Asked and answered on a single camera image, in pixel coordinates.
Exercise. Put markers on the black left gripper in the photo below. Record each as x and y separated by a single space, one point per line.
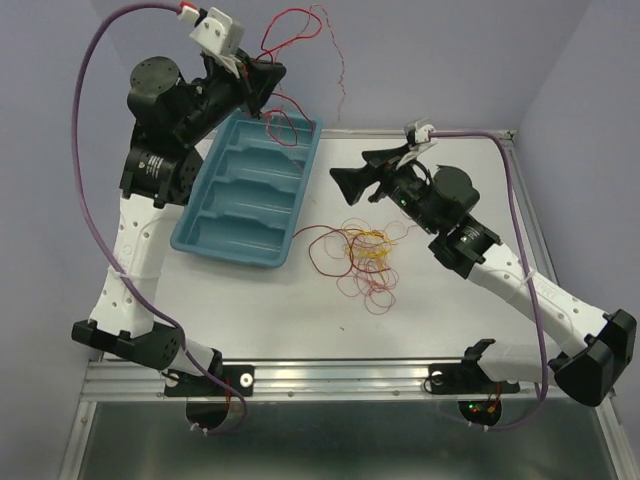
261 78

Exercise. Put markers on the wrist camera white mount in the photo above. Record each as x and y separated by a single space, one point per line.
419 134
218 34

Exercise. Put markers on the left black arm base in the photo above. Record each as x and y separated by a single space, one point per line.
210 408

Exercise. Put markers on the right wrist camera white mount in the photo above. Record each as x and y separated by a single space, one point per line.
419 134

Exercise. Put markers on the aluminium mounting rail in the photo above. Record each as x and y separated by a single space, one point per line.
279 381

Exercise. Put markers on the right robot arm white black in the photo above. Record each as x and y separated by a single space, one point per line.
594 347

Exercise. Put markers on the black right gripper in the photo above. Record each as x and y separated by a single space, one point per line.
353 181

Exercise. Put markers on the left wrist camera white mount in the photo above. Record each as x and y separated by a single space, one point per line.
218 34

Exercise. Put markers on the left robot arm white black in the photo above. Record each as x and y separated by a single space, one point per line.
172 116

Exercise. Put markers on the teal plastic compartment tray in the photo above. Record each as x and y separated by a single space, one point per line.
247 196

